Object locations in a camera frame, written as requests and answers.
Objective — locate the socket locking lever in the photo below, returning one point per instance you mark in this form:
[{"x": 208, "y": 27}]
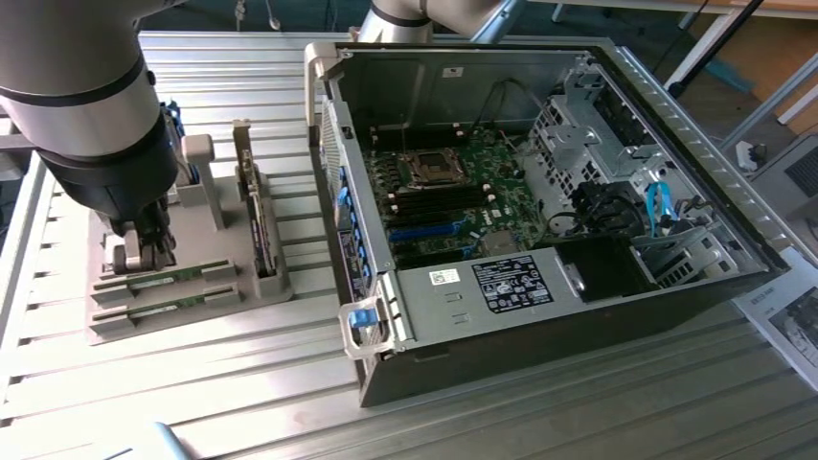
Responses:
[{"x": 404, "y": 134}]

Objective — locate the black open PC case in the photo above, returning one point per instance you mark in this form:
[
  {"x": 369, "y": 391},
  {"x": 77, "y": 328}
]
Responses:
[{"x": 511, "y": 354}]

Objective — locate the black expansion slot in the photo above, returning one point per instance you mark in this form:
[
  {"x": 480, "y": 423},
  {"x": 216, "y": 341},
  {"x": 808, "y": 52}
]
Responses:
[{"x": 433, "y": 254}]

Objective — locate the blue expansion slot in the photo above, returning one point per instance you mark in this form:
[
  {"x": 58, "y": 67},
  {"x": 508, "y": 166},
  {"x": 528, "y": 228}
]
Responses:
[{"x": 424, "y": 233}]

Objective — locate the disk with blue carrier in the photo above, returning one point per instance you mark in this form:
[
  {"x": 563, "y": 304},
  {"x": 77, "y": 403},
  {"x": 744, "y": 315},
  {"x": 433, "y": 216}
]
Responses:
[{"x": 173, "y": 120}]

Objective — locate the green motherboard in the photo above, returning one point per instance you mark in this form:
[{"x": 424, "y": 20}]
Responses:
[{"x": 492, "y": 163}]

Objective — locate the CPU socket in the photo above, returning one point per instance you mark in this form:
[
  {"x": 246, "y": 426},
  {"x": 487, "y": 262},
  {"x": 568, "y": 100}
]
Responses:
[{"x": 429, "y": 165}]

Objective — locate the grey parts rack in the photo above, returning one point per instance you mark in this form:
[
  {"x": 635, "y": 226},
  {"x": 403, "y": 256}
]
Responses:
[{"x": 190, "y": 316}]

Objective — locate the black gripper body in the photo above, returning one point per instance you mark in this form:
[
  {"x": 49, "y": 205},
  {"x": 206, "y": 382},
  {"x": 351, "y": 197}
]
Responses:
[{"x": 121, "y": 184}]

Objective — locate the printed paper sheet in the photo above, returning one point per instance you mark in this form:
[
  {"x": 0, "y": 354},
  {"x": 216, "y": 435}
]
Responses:
[{"x": 782, "y": 330}]

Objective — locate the black tripod pole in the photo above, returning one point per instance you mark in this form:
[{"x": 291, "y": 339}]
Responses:
[{"x": 718, "y": 45}]

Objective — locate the graphics card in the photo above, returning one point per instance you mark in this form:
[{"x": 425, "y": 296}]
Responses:
[{"x": 255, "y": 211}]

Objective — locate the black fan shroud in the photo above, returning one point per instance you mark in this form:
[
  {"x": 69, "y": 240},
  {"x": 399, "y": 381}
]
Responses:
[{"x": 603, "y": 268}]

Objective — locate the blue case latch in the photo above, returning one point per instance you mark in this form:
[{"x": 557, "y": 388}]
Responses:
[{"x": 360, "y": 320}]

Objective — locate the teal object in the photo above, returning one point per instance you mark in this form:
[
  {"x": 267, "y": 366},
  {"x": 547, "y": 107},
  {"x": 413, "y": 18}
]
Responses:
[{"x": 728, "y": 75}]

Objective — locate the green RAM stick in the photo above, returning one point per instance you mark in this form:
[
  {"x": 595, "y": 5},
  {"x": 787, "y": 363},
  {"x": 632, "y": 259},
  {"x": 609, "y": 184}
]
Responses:
[
  {"x": 165, "y": 278},
  {"x": 166, "y": 305}
]

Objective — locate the grey computer device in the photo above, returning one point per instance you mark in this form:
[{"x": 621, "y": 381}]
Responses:
[{"x": 792, "y": 167}]

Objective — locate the blue-grey object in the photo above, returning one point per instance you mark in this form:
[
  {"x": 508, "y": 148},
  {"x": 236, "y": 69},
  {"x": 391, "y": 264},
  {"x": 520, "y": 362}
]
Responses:
[{"x": 146, "y": 445}]

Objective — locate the white power strip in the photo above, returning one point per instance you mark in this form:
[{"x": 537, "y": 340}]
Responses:
[{"x": 748, "y": 154}]

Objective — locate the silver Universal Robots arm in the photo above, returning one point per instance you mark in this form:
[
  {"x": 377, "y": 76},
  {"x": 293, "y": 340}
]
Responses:
[{"x": 82, "y": 86}]

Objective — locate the metal disk bay cage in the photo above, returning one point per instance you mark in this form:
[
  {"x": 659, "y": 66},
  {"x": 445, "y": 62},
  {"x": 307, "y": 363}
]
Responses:
[{"x": 575, "y": 139}]

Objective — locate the silver power supply unit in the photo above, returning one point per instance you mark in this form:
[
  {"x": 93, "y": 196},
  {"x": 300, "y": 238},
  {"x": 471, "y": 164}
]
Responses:
[{"x": 447, "y": 306}]

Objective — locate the black RAM slot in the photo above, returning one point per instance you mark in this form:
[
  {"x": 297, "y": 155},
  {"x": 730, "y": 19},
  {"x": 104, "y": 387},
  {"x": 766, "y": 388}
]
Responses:
[
  {"x": 440, "y": 190},
  {"x": 444, "y": 202},
  {"x": 445, "y": 208},
  {"x": 441, "y": 196}
]

